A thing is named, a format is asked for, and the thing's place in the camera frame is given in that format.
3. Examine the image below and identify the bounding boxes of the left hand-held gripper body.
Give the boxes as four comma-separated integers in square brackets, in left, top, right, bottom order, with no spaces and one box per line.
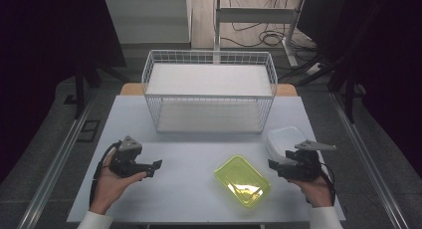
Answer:
[108,134,152,179]

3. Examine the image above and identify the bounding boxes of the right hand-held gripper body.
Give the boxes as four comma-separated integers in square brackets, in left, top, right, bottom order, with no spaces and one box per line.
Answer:
[280,139,337,182]

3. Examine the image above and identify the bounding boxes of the white lidded plastic container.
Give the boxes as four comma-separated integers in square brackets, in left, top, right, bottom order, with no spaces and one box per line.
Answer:
[265,124,309,165]

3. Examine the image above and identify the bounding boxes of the person's right hand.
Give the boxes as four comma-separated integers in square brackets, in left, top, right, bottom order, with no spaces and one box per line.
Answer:
[288,174,334,209]

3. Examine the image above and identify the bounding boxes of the person's left hand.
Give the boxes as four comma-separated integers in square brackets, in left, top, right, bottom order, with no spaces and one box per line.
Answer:
[89,148,148,215]

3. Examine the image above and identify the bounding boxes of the yellow-green plastic tray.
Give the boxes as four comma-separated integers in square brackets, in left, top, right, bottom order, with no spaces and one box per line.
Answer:
[213,154,272,209]

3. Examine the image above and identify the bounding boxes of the black floor plate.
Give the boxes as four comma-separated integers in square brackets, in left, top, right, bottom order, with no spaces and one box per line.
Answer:
[76,119,101,143]

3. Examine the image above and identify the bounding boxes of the black metal stand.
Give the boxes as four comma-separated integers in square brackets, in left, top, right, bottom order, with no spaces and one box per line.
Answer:
[327,56,366,124]
[73,49,129,121]

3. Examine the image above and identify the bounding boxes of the white power strip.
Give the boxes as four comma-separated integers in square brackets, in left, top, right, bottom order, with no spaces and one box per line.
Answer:
[304,62,324,77]

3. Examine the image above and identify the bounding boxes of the white cabinet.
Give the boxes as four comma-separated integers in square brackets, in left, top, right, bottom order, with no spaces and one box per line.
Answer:
[104,0,193,51]

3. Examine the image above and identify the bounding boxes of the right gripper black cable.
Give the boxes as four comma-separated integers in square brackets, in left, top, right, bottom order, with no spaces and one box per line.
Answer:
[317,162,337,204]

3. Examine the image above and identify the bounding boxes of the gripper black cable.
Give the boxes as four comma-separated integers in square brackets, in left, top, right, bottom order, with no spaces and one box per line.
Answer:
[317,162,337,204]
[89,140,123,207]

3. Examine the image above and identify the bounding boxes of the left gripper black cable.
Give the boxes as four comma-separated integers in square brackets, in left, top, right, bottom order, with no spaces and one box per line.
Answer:
[89,140,123,207]

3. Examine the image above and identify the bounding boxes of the metal floor rail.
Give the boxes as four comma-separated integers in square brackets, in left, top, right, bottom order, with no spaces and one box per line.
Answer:
[329,92,413,229]
[15,89,98,229]

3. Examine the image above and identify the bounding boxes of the white wire basket rack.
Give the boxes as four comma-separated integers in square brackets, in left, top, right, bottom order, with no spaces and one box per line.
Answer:
[141,49,279,135]

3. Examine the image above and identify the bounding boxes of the black floor cables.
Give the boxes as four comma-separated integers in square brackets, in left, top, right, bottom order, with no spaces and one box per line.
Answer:
[220,0,320,63]

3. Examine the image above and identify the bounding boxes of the white metal desk frame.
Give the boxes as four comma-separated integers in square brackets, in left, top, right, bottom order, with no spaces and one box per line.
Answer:
[213,0,307,68]

